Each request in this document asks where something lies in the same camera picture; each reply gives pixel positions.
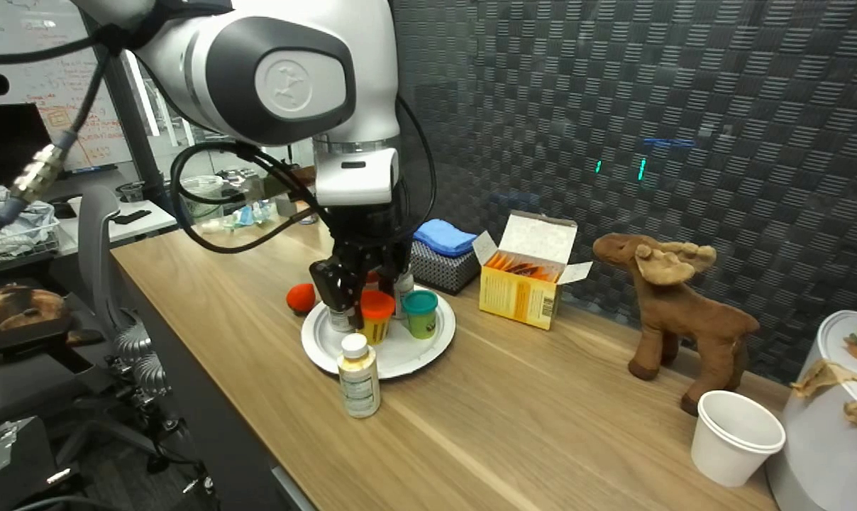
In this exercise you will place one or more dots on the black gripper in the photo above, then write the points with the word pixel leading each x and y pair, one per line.
pixel 373 236

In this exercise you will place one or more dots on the yellow tub orange lid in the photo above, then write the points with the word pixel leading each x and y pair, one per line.
pixel 379 317

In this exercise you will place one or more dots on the green tub teal lid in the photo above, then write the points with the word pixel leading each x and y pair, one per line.
pixel 420 314

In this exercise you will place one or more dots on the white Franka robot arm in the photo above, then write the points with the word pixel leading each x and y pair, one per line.
pixel 288 87

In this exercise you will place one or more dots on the white paper plate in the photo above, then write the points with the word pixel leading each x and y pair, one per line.
pixel 408 350

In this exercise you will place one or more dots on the red toy strawberry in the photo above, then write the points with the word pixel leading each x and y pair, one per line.
pixel 301 300

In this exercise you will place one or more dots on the grey perforated metal box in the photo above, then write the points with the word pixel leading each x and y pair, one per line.
pixel 444 275

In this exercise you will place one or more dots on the blue sponge cloth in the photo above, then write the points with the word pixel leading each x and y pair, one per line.
pixel 447 236

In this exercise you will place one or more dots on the white bottle green label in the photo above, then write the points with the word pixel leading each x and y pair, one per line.
pixel 357 378

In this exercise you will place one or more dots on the yellow open tea box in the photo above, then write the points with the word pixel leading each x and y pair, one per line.
pixel 523 289

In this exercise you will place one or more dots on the brown plush moose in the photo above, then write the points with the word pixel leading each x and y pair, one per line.
pixel 685 314

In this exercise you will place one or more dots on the grey folded clothes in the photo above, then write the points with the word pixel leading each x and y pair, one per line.
pixel 11 232

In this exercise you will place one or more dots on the white paper cup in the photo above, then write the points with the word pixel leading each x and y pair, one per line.
pixel 736 441

